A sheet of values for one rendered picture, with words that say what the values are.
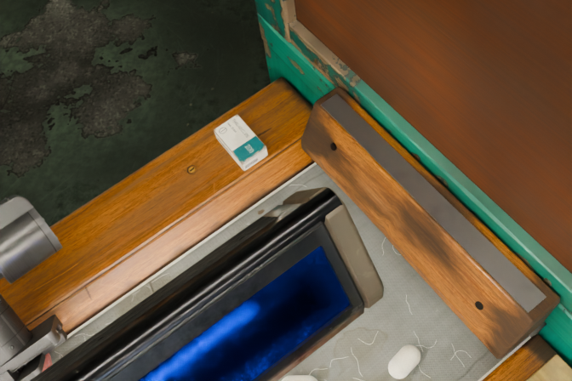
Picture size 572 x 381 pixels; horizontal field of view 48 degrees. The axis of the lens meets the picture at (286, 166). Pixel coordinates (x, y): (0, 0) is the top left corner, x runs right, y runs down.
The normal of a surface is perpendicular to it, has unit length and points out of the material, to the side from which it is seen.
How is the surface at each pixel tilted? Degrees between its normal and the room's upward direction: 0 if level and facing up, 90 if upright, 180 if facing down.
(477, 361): 0
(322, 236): 58
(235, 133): 0
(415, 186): 0
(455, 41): 90
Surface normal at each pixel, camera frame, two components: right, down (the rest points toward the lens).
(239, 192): 0.35, 0.11
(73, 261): -0.11, -0.50
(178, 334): 0.44, 0.30
